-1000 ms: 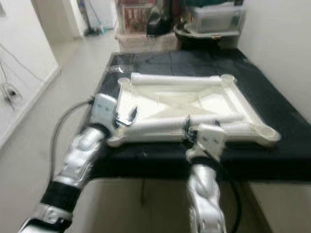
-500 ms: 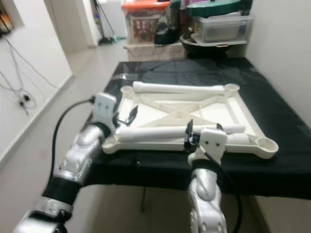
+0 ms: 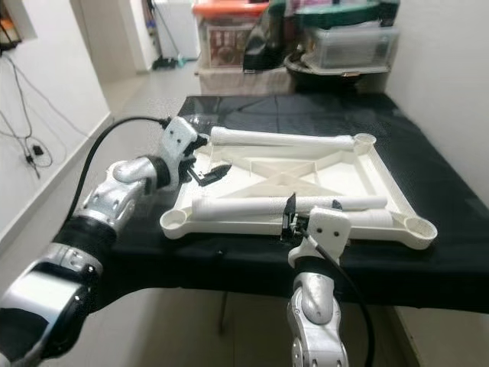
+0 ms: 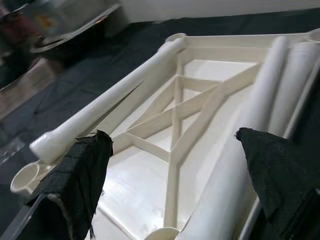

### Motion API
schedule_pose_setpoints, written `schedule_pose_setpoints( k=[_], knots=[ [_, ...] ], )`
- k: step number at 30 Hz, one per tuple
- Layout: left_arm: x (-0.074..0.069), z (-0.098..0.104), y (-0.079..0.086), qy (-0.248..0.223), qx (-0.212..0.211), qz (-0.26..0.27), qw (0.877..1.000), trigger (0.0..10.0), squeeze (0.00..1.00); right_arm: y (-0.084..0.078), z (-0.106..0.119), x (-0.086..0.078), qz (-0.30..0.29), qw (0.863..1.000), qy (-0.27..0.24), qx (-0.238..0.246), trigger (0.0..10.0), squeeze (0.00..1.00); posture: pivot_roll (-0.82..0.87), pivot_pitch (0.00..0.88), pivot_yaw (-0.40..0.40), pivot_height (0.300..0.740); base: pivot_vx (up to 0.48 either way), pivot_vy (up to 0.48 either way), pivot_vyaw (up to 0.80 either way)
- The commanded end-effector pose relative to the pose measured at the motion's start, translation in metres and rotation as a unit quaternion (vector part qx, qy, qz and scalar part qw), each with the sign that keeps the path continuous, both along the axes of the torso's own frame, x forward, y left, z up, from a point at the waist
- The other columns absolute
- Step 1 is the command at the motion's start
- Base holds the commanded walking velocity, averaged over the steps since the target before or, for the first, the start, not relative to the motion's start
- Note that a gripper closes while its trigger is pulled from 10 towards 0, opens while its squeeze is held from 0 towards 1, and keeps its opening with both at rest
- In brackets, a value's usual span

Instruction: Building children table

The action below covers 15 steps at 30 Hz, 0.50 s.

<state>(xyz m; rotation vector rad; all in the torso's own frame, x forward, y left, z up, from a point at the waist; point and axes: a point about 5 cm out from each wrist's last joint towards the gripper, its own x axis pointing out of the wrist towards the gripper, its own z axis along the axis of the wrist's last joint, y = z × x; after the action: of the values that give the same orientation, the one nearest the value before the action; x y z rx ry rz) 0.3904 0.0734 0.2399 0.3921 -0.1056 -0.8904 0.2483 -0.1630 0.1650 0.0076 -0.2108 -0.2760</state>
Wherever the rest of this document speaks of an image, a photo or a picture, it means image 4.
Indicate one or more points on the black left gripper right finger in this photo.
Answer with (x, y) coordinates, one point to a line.
(287, 187)

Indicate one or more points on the cream plastic ribbed table top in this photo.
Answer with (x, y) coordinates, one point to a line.
(140, 180)

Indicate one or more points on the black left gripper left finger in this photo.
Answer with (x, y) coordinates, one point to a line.
(70, 187)

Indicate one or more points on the black wok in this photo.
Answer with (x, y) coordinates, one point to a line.
(82, 42)

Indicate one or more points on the black tablecloth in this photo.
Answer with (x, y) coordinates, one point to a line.
(75, 75)

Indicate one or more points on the white plastic table leg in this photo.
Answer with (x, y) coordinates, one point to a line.
(112, 92)
(300, 75)
(225, 175)

